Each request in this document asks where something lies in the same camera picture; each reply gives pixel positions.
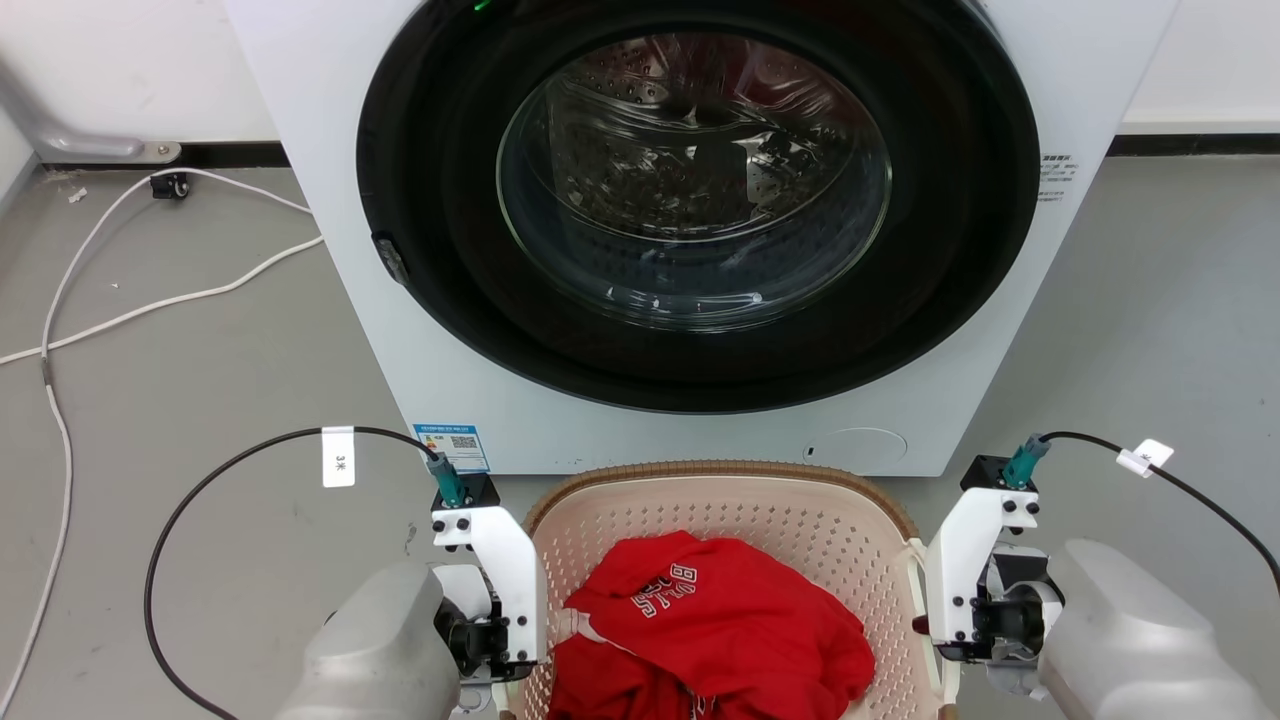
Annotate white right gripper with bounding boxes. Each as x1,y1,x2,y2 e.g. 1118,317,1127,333
924,487,1063,668

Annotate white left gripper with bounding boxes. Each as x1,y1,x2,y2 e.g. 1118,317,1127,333
431,505,549,684

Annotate beige perforated laundry basket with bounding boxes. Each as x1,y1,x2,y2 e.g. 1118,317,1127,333
508,460,963,720

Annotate round white filter cover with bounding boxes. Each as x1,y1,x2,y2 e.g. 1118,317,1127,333
802,427,910,473

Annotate blue energy label sticker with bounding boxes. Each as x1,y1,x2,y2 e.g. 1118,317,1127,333
412,422,492,475

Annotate red printed garment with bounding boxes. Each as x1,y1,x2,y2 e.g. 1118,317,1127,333
547,530,878,720

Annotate white front-load washing machine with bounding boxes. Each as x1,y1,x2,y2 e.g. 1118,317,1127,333
222,0,1183,478

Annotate black round washer door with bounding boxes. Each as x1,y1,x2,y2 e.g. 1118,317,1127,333
356,0,1042,415

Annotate grey metal pipe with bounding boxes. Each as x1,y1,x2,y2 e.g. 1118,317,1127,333
0,58,183,165

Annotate white tall cable tag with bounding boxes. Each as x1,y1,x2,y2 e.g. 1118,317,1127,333
321,427,357,489

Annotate white small cable tag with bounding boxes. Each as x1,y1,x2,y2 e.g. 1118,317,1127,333
1116,438,1175,478

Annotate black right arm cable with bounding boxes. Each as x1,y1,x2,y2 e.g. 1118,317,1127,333
1038,431,1280,593

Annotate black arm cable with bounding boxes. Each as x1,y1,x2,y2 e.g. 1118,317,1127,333
1038,431,1280,593
144,426,442,720

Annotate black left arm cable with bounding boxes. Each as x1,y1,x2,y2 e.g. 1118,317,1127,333
144,426,442,720

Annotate thick white floor cable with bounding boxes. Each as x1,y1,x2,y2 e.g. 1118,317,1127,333
0,235,326,367

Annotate thin white floor cable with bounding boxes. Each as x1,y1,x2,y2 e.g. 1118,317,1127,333
0,166,314,713

